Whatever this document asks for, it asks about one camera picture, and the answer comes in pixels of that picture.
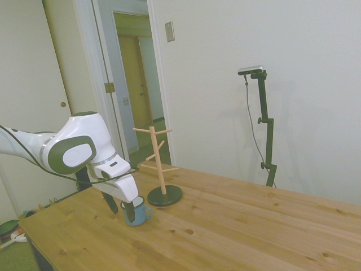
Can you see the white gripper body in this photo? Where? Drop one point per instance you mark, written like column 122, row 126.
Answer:
column 124, row 187

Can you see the white object on floor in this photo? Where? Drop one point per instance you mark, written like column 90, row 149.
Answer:
column 19, row 238

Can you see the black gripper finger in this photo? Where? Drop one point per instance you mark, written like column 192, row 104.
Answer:
column 111, row 203
column 130, row 211

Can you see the grey camera on stand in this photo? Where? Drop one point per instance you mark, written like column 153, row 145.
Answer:
column 251, row 70

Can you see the wooden mug tree black base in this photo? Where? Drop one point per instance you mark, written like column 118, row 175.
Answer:
column 165, row 194

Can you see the black jointed camera stand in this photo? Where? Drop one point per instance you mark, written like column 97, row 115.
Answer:
column 266, row 124

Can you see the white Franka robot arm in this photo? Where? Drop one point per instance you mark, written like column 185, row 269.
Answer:
column 76, row 132

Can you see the metal wall switch plate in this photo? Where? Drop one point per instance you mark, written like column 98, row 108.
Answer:
column 169, row 32

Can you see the green object on floor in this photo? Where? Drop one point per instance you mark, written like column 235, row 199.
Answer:
column 8, row 228

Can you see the white door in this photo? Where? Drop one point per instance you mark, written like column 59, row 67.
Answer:
column 73, row 56

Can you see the blue enamel mug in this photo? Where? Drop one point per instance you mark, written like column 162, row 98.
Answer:
column 139, row 214

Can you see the brass door hinge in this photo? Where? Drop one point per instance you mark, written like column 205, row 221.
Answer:
column 109, row 87

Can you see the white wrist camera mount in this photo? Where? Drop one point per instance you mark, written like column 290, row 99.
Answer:
column 112, row 168

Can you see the wooden door in hallway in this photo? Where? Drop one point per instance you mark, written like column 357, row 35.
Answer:
column 138, row 84

